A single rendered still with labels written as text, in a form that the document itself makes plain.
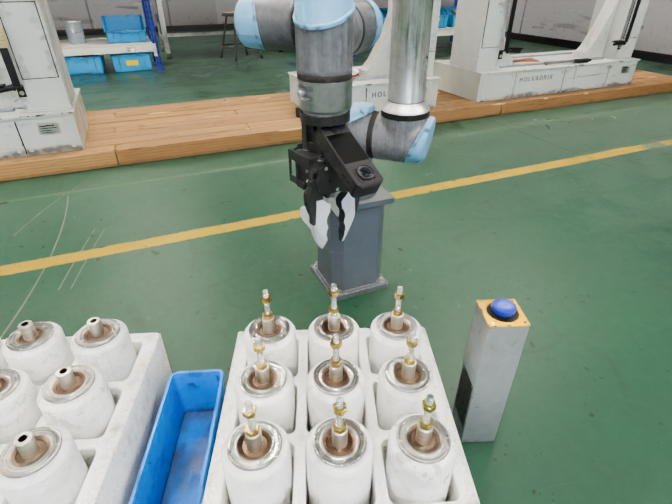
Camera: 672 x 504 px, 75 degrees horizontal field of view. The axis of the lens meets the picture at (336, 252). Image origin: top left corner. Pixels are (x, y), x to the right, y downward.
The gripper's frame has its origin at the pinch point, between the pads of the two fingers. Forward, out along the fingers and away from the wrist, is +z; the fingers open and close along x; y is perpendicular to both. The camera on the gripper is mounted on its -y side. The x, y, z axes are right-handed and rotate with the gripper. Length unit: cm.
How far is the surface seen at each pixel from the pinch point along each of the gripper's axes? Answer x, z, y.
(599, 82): -331, 33, 115
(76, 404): 41.8, 19.6, 9.8
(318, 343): 4.3, 19.8, -1.0
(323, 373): 8.0, 19.0, -7.9
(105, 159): 6, 40, 183
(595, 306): -82, 44, -14
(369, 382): -1.2, 26.3, -9.0
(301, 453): 16.2, 26.3, -13.6
